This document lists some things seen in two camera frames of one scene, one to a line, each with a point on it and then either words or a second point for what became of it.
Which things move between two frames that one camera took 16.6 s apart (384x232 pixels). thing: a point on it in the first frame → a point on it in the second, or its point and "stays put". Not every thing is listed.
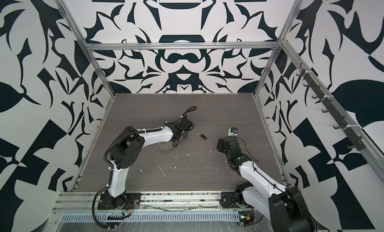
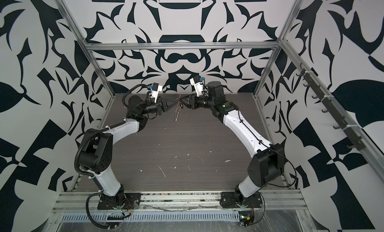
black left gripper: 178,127 → 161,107
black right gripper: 221,144 → 192,98
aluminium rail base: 88,201 stays put
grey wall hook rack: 352,132 stays put
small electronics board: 246,218 stays put
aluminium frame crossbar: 136,47 stays put
